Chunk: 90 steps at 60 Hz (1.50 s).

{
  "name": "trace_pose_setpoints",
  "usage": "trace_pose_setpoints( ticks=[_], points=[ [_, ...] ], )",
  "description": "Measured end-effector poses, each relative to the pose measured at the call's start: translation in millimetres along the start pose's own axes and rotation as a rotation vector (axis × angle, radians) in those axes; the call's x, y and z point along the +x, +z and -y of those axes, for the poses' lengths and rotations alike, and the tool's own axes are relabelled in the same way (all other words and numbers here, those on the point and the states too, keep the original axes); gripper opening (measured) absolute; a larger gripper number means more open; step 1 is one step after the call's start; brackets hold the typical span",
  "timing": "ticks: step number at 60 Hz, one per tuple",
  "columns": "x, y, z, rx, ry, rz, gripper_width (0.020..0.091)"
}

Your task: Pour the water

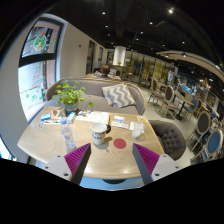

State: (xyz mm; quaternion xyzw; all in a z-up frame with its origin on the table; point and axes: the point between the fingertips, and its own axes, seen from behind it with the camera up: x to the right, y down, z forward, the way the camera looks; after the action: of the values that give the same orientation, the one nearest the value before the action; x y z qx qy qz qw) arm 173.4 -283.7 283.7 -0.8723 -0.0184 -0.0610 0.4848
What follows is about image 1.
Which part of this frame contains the white teal tube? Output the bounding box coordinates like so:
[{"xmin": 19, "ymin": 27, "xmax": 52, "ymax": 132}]
[{"xmin": 38, "ymin": 119, "xmax": 63, "ymax": 126}]

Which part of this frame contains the blue white card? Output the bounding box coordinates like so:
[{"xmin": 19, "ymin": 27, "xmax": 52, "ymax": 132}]
[{"xmin": 113, "ymin": 114, "xmax": 126, "ymax": 124}]

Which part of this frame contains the flat round red coaster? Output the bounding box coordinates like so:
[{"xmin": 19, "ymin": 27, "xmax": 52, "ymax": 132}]
[{"xmin": 112, "ymin": 138, "xmax": 128, "ymax": 150}]

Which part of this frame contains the group of oval-back chairs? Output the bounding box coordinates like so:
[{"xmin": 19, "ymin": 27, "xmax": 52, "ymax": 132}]
[{"xmin": 147, "ymin": 76, "xmax": 224, "ymax": 164}]

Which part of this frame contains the green potted plant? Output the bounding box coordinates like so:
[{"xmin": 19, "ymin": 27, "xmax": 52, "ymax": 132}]
[{"xmin": 51, "ymin": 80, "xmax": 94, "ymax": 113}]

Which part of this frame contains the group of ceiling lights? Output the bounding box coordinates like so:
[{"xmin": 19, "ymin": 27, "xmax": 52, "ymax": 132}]
[{"xmin": 99, "ymin": 6, "xmax": 208, "ymax": 58}]

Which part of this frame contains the white round column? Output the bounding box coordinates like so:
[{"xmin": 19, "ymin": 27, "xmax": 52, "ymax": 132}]
[{"xmin": 112, "ymin": 45, "xmax": 127, "ymax": 67}]

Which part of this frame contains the grey curved sofa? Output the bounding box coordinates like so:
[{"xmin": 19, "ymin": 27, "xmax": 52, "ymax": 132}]
[{"xmin": 44, "ymin": 77, "xmax": 148, "ymax": 116}]

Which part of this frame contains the grey tufted armchair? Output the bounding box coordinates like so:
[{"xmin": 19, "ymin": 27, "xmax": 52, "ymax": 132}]
[{"xmin": 148, "ymin": 119, "xmax": 187, "ymax": 162}]

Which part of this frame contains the dark dining table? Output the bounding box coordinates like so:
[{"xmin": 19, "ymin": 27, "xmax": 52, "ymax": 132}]
[{"xmin": 173, "ymin": 89, "xmax": 194, "ymax": 121}]

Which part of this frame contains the printed colourful leaflet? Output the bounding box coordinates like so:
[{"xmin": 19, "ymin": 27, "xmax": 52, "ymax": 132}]
[{"xmin": 75, "ymin": 110, "xmax": 101, "ymax": 124}]

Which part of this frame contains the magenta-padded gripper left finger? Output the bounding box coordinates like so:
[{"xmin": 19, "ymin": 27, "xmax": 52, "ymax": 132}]
[{"xmin": 42, "ymin": 142, "xmax": 92, "ymax": 186}]

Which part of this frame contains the yellow card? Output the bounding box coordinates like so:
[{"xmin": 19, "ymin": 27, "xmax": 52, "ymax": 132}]
[{"xmin": 136, "ymin": 115, "xmax": 148, "ymax": 124}]

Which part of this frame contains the window with festive decals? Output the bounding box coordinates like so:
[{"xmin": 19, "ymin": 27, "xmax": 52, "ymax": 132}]
[{"xmin": 17, "ymin": 16, "xmax": 65, "ymax": 123}]

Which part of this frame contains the white printed mug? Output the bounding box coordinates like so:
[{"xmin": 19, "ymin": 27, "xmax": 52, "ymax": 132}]
[{"xmin": 90, "ymin": 122, "xmax": 112, "ymax": 146}]

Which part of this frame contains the white paper slip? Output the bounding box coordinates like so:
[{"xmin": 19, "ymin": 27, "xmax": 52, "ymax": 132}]
[{"xmin": 110, "ymin": 121, "xmax": 130, "ymax": 130}]

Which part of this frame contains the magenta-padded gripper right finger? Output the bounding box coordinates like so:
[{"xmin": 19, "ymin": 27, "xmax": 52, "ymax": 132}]
[{"xmin": 132, "ymin": 143, "xmax": 183, "ymax": 186}]

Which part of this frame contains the clear blue-capped water bottle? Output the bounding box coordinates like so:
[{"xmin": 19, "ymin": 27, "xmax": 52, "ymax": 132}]
[{"xmin": 59, "ymin": 117, "xmax": 77, "ymax": 152}]

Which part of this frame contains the brown card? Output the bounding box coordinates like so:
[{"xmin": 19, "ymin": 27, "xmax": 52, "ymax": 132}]
[{"xmin": 50, "ymin": 107, "xmax": 67, "ymax": 120}]

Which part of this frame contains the grey white chevron pillow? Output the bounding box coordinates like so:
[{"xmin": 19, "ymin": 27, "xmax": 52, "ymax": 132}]
[{"xmin": 101, "ymin": 83, "xmax": 137, "ymax": 109}]

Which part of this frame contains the person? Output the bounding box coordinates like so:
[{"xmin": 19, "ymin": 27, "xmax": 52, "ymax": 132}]
[{"xmin": 94, "ymin": 64, "xmax": 113, "ymax": 79}]

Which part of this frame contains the small blue white box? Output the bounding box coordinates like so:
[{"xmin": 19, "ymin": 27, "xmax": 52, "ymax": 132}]
[{"xmin": 40, "ymin": 112, "xmax": 52, "ymax": 122}]

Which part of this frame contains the small teal box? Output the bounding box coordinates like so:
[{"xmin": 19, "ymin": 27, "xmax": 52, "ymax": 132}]
[{"xmin": 66, "ymin": 112, "xmax": 77, "ymax": 124}]

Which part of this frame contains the glass-fronted shelf unit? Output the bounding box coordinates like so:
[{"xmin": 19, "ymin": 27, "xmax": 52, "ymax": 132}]
[{"xmin": 124, "ymin": 51, "xmax": 178, "ymax": 88}]

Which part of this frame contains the clear plastic cup with straw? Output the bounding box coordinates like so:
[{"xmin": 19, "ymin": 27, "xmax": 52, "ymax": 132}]
[{"xmin": 131, "ymin": 117, "xmax": 147, "ymax": 140}]

